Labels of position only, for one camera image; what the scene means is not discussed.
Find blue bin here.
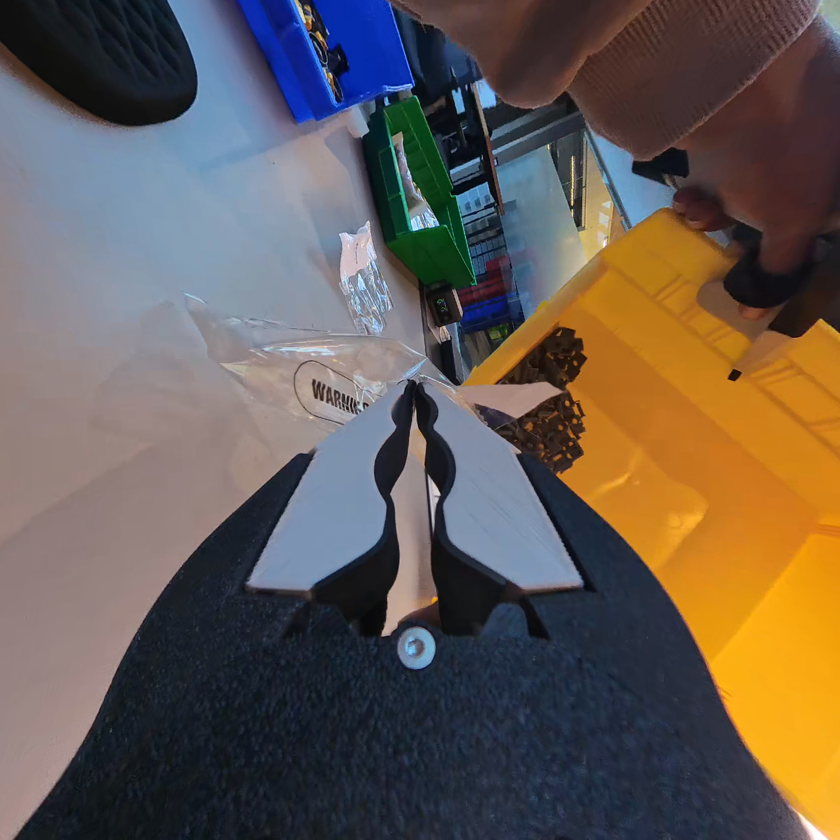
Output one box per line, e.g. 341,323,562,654
234,0,416,124

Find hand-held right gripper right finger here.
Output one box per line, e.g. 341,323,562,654
418,381,585,634

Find person's left hand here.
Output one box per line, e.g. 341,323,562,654
672,16,840,322

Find clear plastic bag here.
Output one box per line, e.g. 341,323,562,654
338,221,395,337

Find person's left forearm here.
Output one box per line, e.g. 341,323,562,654
392,0,825,161

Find black textured pad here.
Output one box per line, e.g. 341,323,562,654
0,0,199,128

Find storage shelf with bins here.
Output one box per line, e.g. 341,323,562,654
453,184,519,345

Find yellow bin with grey parts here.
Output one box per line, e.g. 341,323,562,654
464,208,840,840

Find green bin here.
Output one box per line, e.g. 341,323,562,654
363,95,477,290

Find small black device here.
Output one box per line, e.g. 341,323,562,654
427,287,464,326

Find large clear labelled bag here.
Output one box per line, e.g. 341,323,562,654
182,293,565,427

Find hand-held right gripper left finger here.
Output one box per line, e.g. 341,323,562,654
247,381,416,634

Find clear bag of parts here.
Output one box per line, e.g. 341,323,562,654
394,164,441,235

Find pile of grey connector parts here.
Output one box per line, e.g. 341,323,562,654
489,326,588,476

